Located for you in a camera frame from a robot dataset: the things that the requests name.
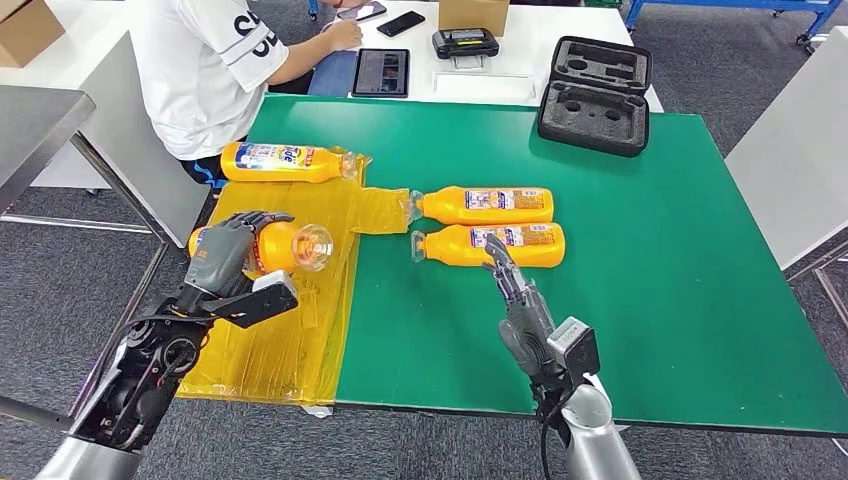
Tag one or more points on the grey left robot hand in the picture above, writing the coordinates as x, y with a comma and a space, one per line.
222, 262

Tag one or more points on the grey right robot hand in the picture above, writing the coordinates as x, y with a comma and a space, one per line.
526, 324

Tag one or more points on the orange detergent bottle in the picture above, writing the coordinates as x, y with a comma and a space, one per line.
450, 250
281, 248
444, 208
318, 166

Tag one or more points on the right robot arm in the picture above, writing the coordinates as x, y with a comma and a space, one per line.
593, 437

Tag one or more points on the person's right forearm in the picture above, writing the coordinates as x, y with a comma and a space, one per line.
298, 60

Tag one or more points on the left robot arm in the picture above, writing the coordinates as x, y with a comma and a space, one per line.
132, 391

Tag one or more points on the yellow plastic sheet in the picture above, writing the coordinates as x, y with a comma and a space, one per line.
278, 358

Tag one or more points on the white desk with side panel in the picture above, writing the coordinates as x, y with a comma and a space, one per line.
112, 132

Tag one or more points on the person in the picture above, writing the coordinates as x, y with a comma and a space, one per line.
192, 79

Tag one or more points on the blue tablet cover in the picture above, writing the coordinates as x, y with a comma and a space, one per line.
334, 74

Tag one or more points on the black foam-lined case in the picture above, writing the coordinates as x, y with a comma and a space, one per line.
595, 114

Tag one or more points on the steel table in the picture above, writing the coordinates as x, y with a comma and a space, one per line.
40, 126

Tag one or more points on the black tablet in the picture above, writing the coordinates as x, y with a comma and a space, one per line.
381, 73

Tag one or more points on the person's right hand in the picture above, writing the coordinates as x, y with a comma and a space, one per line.
343, 36

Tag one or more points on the person's hand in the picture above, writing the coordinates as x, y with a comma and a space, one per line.
354, 2
343, 36

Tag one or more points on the smartphone with lit screen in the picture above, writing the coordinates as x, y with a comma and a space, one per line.
363, 11

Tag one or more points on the black handheld controller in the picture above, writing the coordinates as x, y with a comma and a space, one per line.
466, 42

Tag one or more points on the person's left hand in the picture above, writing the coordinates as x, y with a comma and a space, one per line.
354, 2

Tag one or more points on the black smartphone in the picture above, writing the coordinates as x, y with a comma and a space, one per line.
401, 24

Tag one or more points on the large cardboard box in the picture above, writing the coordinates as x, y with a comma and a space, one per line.
26, 33

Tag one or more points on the small cardboard box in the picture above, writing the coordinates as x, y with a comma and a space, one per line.
474, 17

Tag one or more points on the white side table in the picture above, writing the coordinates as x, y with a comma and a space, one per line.
795, 146

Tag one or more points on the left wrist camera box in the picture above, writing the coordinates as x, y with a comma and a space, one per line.
255, 305

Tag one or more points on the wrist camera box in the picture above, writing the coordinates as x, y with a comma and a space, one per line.
255, 305
578, 351

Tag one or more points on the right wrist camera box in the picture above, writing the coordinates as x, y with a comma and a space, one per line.
578, 351

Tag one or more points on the blue wheeled frame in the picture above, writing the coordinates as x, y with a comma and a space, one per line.
762, 2

